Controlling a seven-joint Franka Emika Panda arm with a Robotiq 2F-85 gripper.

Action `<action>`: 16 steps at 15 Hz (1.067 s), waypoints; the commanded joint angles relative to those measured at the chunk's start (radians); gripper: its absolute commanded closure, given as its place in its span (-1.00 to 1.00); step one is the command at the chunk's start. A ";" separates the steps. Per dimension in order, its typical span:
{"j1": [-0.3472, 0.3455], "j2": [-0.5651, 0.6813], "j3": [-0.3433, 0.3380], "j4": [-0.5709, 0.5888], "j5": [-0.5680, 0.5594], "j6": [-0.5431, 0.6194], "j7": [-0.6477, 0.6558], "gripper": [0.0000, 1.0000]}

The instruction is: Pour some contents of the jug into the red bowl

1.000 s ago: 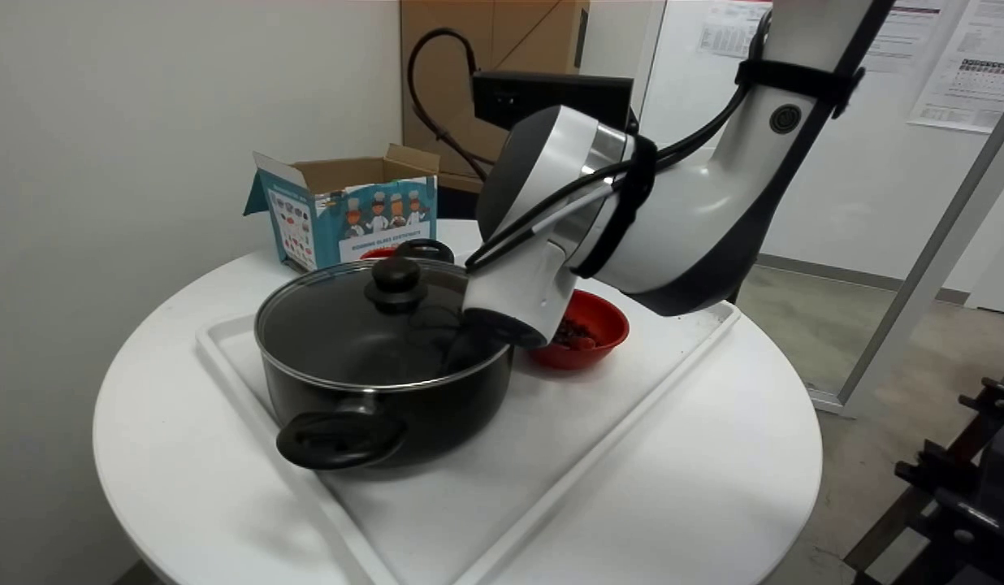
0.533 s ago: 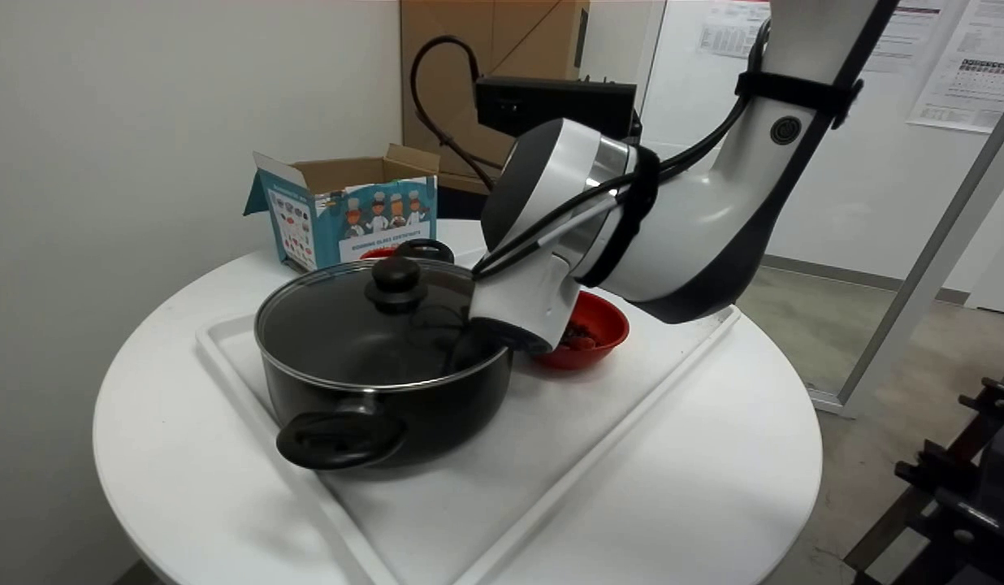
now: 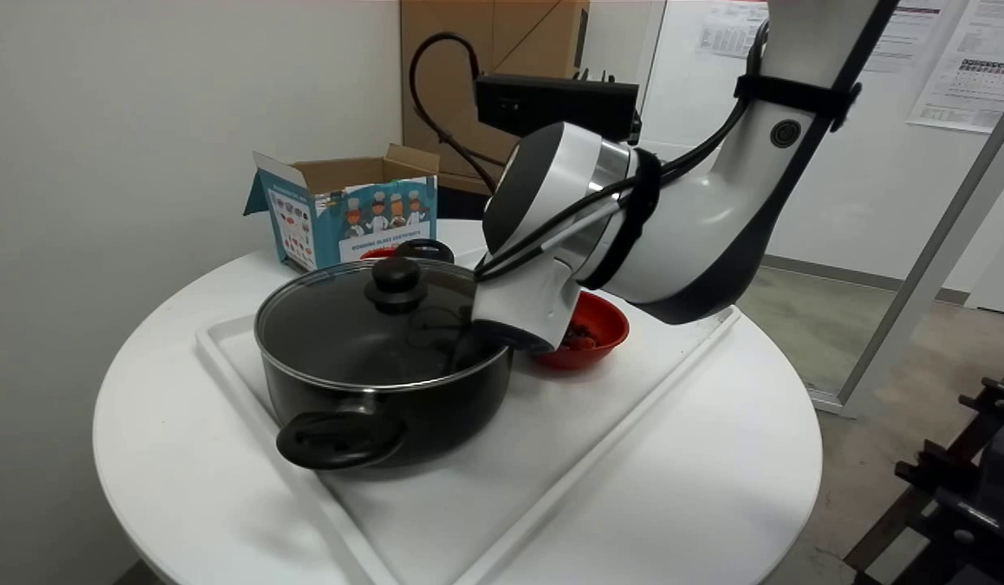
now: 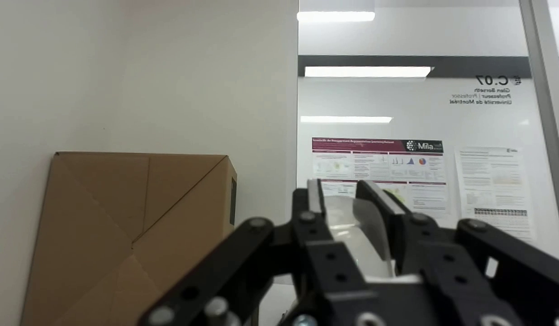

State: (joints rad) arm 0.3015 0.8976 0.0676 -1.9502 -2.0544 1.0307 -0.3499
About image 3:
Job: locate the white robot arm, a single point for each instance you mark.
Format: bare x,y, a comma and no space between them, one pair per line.
696,229

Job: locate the red bowl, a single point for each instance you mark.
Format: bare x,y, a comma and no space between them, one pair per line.
602,335

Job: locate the blue printed cardboard box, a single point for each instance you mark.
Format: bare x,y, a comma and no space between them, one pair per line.
372,216

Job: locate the black cooking pot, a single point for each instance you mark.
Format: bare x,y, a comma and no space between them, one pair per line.
413,423

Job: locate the white plastic tray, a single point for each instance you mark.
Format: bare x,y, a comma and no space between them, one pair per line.
585,435

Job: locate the glass pot lid black knob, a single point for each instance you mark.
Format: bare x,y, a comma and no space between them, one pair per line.
339,335

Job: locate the large brown cardboard box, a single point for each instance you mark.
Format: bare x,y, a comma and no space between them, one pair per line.
522,37

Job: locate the black metal stand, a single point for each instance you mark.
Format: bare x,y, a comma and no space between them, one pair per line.
958,509

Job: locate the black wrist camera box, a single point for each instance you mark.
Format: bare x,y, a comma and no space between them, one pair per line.
554,103

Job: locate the grey metal frame pole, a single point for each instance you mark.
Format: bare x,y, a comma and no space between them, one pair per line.
924,270

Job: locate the text wall poster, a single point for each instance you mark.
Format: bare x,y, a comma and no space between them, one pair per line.
976,76

